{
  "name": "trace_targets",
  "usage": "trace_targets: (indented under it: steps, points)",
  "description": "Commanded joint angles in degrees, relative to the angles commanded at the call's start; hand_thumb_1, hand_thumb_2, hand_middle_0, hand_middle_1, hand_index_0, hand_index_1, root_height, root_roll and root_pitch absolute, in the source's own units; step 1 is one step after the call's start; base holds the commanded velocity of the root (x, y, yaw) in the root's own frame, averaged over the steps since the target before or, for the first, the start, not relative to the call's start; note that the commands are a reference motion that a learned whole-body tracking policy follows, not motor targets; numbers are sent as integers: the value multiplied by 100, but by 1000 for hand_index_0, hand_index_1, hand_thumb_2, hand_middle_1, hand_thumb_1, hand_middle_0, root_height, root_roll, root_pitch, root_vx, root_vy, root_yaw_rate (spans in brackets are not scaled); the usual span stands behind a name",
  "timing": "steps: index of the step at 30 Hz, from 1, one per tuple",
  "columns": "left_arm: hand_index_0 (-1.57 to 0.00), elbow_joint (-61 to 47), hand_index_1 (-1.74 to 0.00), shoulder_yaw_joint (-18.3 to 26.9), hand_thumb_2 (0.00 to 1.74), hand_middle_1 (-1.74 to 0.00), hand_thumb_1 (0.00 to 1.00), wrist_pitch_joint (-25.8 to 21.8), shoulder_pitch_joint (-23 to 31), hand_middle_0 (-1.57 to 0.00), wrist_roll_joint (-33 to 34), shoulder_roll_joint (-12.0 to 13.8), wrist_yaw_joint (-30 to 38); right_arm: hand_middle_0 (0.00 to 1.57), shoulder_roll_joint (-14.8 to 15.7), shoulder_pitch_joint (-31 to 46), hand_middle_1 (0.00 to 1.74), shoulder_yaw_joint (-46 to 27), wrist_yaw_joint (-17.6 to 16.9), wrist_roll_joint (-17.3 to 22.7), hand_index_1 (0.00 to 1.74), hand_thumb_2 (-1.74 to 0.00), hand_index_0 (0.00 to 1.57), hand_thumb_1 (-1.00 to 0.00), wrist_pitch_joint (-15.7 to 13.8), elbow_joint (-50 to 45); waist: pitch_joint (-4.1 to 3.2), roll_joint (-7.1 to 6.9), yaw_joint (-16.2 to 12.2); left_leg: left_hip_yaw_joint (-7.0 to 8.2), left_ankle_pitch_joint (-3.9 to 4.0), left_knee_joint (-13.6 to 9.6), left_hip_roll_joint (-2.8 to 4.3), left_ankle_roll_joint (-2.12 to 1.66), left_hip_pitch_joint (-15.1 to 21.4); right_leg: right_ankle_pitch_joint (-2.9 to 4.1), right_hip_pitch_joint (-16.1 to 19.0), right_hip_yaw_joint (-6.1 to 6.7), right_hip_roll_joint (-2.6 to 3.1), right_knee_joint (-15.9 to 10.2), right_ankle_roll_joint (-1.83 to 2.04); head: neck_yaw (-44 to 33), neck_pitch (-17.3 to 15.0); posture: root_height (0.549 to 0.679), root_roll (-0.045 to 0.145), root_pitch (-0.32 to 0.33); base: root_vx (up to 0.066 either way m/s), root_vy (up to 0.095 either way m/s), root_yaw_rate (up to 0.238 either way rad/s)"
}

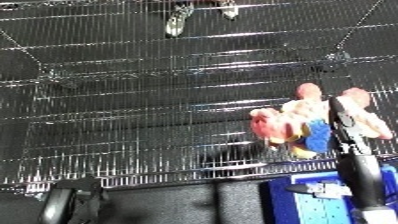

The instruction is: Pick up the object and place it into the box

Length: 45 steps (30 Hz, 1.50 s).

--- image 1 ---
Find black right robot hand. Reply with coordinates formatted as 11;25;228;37
326;95;377;158

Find pink soft toy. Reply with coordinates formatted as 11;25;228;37
246;82;395;160

